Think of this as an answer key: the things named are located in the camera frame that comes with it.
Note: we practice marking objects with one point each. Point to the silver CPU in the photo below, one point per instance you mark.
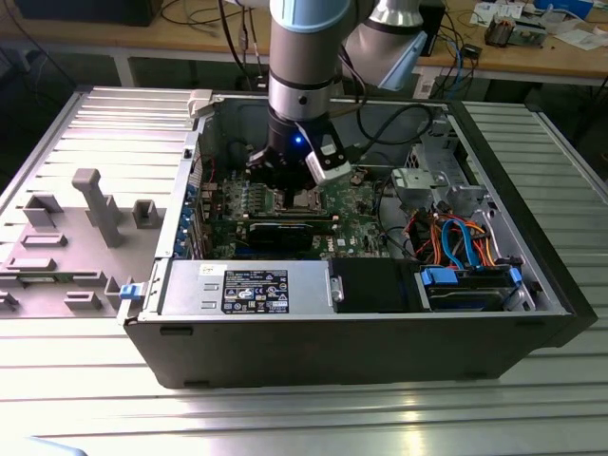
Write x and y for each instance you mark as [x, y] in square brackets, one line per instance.
[302, 201]

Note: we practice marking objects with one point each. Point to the thin metal locking lever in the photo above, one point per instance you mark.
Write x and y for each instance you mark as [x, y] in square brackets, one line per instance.
[304, 210]

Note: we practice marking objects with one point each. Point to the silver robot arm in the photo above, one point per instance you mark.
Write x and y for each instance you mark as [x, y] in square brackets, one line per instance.
[299, 62]

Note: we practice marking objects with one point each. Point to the CPU socket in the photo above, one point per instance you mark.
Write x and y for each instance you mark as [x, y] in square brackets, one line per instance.
[273, 209]

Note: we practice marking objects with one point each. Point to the black RAM slot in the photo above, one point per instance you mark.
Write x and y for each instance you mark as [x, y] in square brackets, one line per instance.
[290, 216]

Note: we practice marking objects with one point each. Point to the black graphics card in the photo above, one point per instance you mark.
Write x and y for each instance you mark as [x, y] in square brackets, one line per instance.
[280, 235]

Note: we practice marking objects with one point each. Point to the green motherboard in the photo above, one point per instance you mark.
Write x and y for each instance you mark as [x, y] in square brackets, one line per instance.
[351, 223]

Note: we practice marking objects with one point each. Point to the white case corner latch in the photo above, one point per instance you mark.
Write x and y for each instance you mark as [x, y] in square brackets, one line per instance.
[199, 102]

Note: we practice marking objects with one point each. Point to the silver metal drive cage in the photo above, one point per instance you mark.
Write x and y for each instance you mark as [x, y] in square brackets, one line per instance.
[418, 183]

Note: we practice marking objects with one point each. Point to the black drive bay box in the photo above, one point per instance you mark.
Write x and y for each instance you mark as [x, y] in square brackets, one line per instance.
[370, 285]

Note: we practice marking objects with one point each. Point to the grey power supply unit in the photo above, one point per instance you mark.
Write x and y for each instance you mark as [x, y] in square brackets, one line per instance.
[190, 290]

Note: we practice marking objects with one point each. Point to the wooden desk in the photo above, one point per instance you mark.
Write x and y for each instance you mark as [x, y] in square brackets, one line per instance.
[142, 35]

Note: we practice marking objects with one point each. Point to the black open PC case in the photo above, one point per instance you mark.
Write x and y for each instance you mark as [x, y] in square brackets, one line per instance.
[332, 351]

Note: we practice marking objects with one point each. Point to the black tower box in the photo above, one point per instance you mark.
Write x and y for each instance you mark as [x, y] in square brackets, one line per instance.
[436, 28]

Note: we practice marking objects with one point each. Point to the blue case latch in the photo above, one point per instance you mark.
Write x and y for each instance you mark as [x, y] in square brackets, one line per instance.
[130, 291]

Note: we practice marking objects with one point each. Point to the small black box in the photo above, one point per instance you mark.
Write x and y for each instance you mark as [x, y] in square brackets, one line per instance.
[473, 51]

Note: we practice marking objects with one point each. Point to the hard disk in blue carrier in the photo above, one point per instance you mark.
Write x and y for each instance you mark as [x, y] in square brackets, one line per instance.
[465, 297]

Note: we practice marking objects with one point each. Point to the grey parts rack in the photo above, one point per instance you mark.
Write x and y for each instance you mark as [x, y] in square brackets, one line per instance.
[71, 256]

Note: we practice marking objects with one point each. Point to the copper heat sink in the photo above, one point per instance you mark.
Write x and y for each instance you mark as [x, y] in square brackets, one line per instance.
[498, 32]

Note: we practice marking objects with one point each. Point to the black box on desk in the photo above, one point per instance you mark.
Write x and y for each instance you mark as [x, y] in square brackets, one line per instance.
[85, 12]

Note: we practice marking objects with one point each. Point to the white paper sheets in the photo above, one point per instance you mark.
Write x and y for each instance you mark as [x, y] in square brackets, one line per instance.
[584, 40]
[494, 10]

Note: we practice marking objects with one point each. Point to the grey metal device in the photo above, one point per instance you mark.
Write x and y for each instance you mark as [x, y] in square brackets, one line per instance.
[527, 34]

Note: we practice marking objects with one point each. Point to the blue flat box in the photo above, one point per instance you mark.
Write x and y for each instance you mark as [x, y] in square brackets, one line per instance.
[577, 5]

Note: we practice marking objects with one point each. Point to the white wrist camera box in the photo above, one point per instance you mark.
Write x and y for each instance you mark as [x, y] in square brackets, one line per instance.
[328, 166]

